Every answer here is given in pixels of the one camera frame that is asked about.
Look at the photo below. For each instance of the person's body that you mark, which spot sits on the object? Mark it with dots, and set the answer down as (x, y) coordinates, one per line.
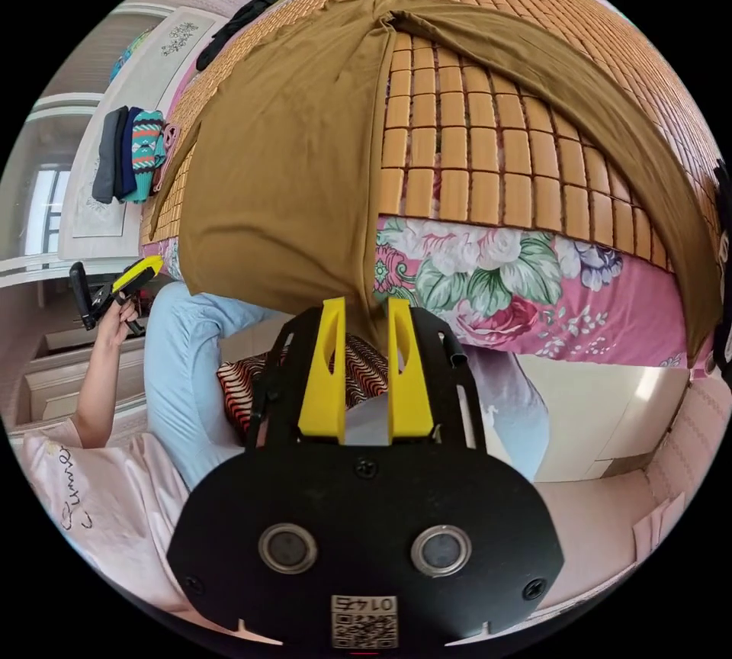
(171, 361)

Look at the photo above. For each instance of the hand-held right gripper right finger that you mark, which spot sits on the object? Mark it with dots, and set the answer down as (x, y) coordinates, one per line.
(410, 384)

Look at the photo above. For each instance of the black garment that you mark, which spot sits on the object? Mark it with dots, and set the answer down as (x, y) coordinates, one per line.
(251, 12)

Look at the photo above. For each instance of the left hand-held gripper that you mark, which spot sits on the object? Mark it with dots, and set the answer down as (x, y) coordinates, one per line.
(108, 301)

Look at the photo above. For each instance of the bed with woven mat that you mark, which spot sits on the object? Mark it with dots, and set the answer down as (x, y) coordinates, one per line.
(486, 155)

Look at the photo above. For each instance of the red black patterned cushion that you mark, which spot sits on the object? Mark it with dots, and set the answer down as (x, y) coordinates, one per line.
(366, 373)

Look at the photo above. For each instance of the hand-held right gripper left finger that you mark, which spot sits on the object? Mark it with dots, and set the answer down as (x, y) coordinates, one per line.
(320, 384)

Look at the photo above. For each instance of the person's left forearm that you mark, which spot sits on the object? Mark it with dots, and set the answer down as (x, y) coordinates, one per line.
(97, 390)

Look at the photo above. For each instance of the window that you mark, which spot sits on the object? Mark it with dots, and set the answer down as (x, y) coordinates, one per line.
(48, 213)

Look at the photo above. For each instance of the pile of clothes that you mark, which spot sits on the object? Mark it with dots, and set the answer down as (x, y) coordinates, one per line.
(134, 155)

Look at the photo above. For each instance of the person's left hand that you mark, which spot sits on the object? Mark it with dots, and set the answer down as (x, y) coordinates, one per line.
(114, 327)

